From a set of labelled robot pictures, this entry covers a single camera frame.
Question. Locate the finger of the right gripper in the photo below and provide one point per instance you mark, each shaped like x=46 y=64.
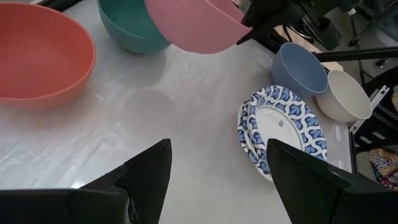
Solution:
x=255 y=35
x=264 y=11

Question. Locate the colourful patterned cloth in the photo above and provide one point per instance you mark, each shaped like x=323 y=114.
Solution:
x=385 y=165

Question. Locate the cream white plastic bowl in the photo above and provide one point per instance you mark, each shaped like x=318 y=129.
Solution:
x=345 y=96

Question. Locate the coral red plastic bowl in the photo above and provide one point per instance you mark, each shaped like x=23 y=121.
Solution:
x=43 y=53

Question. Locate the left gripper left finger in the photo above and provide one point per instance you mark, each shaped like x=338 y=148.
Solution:
x=149 y=177

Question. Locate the pink plastic bowl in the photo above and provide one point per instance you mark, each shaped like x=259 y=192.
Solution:
x=192 y=25

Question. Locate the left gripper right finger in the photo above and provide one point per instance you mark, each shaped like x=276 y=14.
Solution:
x=301 y=186

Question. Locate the silver aluminium rail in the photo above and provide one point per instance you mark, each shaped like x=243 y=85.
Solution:
x=377 y=96

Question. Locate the teal green plastic bowl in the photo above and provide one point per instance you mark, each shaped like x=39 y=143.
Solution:
x=130 y=28

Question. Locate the blue plastic bowl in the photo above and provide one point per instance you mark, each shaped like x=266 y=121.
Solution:
x=298 y=68

